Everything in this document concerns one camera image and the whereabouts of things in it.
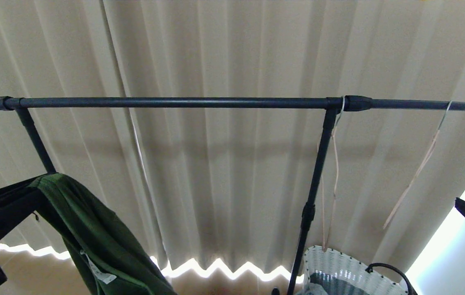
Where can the green long-sleeved shirt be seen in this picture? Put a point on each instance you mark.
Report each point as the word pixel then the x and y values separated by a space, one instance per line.
pixel 93 229

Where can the black clothes rack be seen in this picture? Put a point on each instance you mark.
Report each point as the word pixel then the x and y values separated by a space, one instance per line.
pixel 175 102

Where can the pink clothes hanger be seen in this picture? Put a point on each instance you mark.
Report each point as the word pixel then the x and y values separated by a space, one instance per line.
pixel 336 164
pixel 415 172

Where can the white laundry basket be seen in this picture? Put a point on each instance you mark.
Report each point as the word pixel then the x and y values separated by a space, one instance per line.
pixel 339 266

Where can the beige curtain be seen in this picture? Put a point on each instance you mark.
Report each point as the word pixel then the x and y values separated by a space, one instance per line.
pixel 216 184

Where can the pale grey shorts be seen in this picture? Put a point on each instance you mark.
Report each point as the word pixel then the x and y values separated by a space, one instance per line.
pixel 308 290

